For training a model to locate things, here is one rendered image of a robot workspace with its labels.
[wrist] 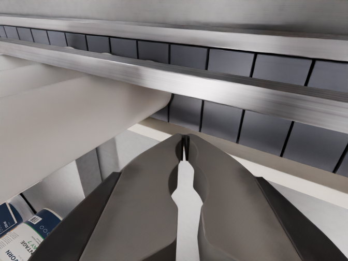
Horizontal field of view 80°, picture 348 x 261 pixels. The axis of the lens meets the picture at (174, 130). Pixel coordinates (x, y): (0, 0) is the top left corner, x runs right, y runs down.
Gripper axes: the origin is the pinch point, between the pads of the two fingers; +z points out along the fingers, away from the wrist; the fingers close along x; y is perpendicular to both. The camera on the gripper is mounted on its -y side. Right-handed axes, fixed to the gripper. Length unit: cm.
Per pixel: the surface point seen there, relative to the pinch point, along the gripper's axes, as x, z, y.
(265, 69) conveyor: 6.1, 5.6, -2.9
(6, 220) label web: -57, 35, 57
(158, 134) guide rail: -2.1, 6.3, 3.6
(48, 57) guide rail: -10.2, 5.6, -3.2
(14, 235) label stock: -40, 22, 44
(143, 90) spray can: -3.2, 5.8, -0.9
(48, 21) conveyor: -17.2, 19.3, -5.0
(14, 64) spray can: -16.0, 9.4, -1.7
